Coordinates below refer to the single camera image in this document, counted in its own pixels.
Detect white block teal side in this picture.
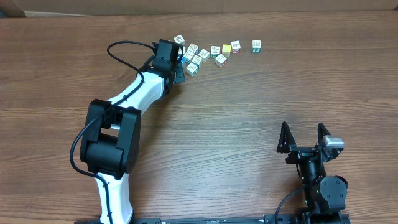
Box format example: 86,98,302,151
183,50,195,64

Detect white block green side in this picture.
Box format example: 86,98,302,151
186,63,199,77

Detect white block red bottom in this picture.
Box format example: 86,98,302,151
231,40,241,54

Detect white block butterfly picture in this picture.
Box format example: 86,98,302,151
192,55,203,68

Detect yellow block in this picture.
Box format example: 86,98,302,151
221,44,231,57

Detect white block green grid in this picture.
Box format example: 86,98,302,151
187,43,199,55

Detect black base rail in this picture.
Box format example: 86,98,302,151
75,215,351,224

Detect white block red side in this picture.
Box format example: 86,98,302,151
215,54,228,68

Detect white block teal far right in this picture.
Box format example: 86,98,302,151
251,40,262,53

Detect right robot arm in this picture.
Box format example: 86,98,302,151
274,121,350,223

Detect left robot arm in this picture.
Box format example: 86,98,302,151
70,39,185,223

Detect white block green letters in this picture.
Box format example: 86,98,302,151
210,46,220,58

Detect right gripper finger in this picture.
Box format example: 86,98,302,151
318,123,331,145
277,121,297,153

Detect white block tilted centre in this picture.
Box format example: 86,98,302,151
198,49,210,63

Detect block with red picture top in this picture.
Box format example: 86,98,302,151
174,34,185,45

